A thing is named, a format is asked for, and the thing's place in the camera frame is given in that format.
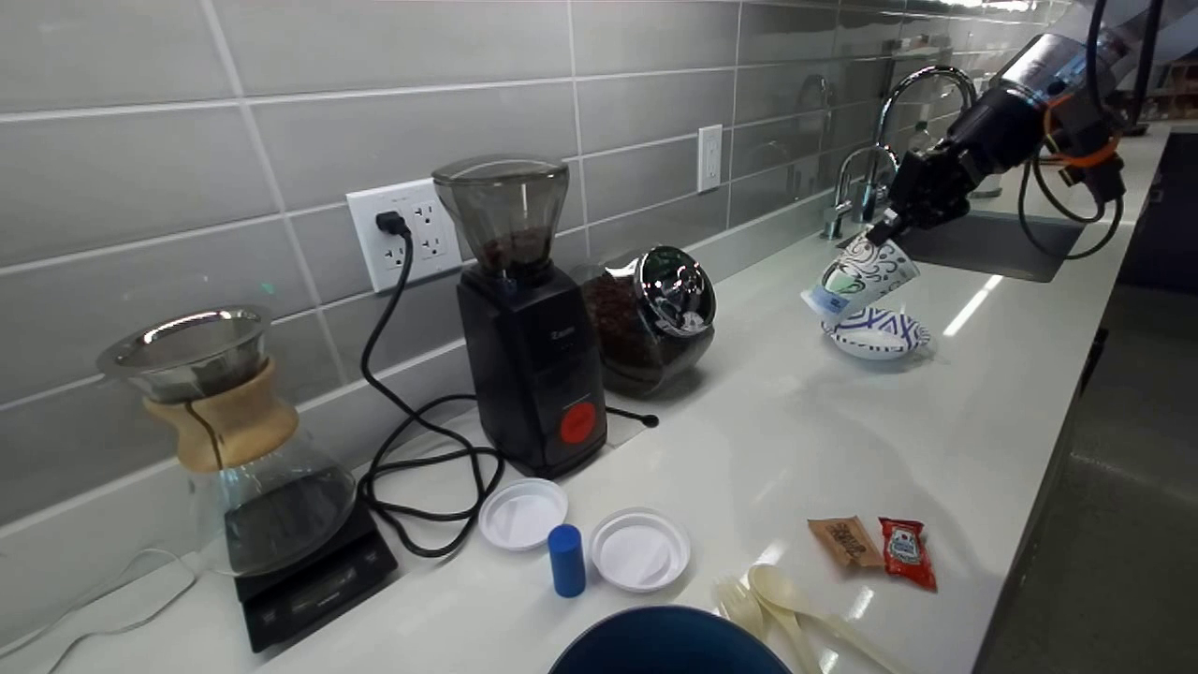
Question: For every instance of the white wall power outlet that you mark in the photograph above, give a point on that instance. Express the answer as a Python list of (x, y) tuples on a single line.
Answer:
[(431, 236)]

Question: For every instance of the glass coffee bean jar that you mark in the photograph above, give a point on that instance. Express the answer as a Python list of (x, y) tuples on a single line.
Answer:
[(649, 325)]

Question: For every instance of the white round saucer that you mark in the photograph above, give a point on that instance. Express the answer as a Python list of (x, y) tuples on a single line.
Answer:
[(639, 550)]

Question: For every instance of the black coffee grinder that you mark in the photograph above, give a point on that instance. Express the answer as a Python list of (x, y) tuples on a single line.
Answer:
[(537, 361)]

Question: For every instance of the dark blue round object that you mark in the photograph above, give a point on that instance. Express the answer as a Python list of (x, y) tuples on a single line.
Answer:
[(668, 642)]

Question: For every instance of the clear plastic wrapper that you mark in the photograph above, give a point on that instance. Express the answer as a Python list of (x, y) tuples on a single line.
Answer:
[(781, 588)]

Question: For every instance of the dark kitchen sink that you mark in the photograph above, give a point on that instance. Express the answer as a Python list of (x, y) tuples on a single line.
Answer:
[(998, 246)]

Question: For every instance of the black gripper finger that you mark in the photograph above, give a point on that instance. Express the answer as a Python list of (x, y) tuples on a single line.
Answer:
[(923, 179), (901, 223)]

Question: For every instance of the patterned paper cup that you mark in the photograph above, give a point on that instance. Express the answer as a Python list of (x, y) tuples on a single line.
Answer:
[(866, 270)]

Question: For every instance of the glass pour-over coffee carafe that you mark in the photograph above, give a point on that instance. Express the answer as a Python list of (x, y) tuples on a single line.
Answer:
[(225, 426)]

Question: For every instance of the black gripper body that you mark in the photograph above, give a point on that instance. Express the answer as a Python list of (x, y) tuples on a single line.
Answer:
[(995, 135)]

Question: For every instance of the small chrome tap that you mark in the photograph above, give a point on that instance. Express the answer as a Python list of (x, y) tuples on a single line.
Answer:
[(855, 172)]

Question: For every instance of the small blue bottle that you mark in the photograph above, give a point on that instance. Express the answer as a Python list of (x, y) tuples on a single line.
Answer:
[(567, 562)]

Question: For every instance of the blue patterned white bowl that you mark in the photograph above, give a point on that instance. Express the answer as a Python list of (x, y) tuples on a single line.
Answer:
[(880, 337)]

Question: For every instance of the tall chrome faucet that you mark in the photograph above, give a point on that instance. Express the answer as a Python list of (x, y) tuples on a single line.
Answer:
[(923, 106)]

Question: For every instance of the brown sachet packet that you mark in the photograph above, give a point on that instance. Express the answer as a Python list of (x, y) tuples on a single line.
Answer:
[(846, 545)]

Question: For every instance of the black coffee scale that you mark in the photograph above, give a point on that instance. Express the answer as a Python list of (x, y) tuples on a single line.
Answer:
[(312, 594)]

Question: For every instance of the white wall switch plate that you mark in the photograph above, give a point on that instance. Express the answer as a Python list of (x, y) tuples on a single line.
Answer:
[(709, 156)]

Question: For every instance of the cream plastic spoon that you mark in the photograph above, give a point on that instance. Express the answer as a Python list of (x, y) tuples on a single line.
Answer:
[(744, 608)]

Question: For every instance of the red sachet packet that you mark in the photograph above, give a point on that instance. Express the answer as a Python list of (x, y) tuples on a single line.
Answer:
[(907, 550)]

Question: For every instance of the dark blue cabinet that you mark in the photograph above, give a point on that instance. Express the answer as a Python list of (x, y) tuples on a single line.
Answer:
[(1164, 211)]

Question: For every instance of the white plastic lid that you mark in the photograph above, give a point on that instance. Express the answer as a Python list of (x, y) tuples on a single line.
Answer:
[(523, 514)]

